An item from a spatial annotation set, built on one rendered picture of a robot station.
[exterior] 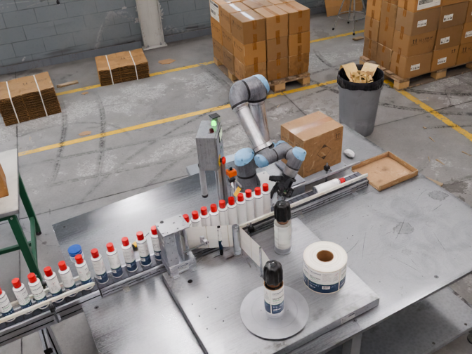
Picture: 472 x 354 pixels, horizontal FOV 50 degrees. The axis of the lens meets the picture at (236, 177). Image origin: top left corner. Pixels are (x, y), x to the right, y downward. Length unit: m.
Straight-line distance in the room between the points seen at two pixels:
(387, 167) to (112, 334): 1.92
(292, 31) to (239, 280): 3.94
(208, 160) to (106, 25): 5.40
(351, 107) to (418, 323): 2.45
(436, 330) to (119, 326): 1.80
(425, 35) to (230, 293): 4.31
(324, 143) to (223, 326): 1.35
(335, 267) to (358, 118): 2.92
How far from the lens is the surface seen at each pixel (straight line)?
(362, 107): 5.03
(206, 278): 2.51
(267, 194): 2.72
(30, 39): 7.67
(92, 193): 4.77
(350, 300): 2.42
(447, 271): 2.71
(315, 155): 3.12
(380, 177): 3.23
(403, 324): 3.24
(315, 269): 2.33
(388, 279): 2.60
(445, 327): 3.27
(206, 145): 2.41
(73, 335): 3.64
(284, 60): 6.02
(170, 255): 2.46
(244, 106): 2.73
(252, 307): 2.36
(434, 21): 6.10
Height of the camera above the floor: 2.70
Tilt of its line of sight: 35 degrees down
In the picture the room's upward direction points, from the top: 5 degrees counter-clockwise
